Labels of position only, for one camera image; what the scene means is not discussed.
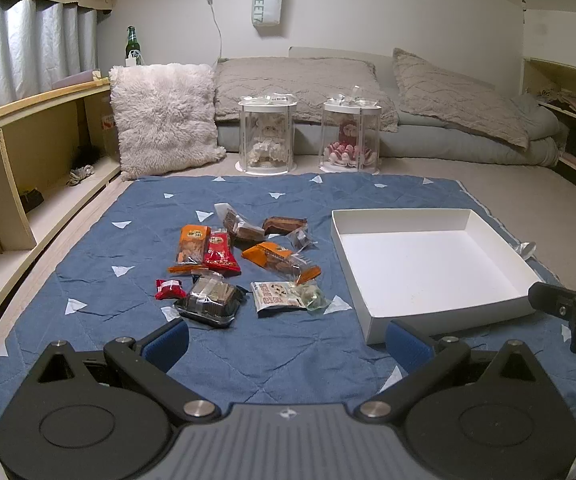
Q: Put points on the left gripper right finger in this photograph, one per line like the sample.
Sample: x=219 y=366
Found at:
x=426 y=362

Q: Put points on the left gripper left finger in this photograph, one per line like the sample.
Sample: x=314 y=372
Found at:
x=143 y=366

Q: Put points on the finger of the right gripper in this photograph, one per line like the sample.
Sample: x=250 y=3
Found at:
x=553 y=300

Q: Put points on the small red white candy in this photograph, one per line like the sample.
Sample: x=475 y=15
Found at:
x=169 y=289

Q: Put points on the black tray cake package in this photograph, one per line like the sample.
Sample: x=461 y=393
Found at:
x=212 y=301

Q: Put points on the small green candy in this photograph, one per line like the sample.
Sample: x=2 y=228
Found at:
x=311 y=297

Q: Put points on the red snack pack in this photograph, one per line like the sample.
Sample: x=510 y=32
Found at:
x=219 y=256

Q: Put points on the orange snack pack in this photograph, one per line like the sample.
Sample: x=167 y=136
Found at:
x=283 y=261
x=192 y=246

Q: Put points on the white soup packet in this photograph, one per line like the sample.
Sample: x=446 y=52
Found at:
x=273 y=297

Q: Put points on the clear pastry cake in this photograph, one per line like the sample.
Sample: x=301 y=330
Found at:
x=238 y=227

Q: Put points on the small clear candy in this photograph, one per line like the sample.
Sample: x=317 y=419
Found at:
x=301 y=239

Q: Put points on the brown gold snack bar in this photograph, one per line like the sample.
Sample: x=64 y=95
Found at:
x=282 y=225

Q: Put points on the white shallow cardboard box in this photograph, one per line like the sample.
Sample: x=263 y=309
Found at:
x=438 y=270

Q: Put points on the blue quilted triangle mat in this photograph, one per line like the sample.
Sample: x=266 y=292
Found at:
x=106 y=287

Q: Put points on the black item on shelf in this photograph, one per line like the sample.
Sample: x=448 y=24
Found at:
x=31 y=199

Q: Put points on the clear case red plush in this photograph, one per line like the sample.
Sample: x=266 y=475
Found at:
x=350 y=133

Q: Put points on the beige textured pillow right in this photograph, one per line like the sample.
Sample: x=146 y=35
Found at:
x=431 y=91

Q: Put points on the beige textured pillow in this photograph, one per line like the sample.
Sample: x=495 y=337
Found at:
x=310 y=80
x=431 y=91

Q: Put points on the fluffy white pillow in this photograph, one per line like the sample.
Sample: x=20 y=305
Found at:
x=165 y=118

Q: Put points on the clear case white plush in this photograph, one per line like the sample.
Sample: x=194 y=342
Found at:
x=266 y=134

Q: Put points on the beige textured pillow left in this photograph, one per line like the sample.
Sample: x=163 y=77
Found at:
x=310 y=80

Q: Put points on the green glass bottle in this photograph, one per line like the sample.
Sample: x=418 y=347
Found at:
x=133 y=50

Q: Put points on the grey curtain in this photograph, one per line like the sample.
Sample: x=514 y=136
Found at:
x=41 y=43

